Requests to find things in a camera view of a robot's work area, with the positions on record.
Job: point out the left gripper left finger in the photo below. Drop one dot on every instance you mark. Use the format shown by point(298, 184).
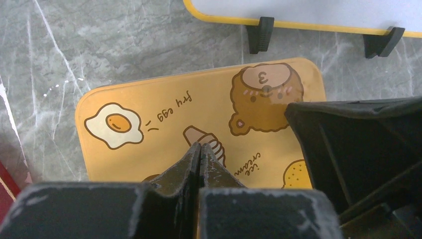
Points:
point(164, 208)

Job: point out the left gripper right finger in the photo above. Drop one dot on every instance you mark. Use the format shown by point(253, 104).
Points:
point(229, 210)

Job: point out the red rectangular tray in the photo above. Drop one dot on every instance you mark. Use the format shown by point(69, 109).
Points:
point(8, 192)

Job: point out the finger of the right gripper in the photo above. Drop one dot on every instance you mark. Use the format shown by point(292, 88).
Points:
point(366, 156)

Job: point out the whiteboard with yellow frame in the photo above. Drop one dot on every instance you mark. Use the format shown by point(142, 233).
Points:
point(382, 23)

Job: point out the silver box lid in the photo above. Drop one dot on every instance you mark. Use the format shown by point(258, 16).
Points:
point(133, 132)

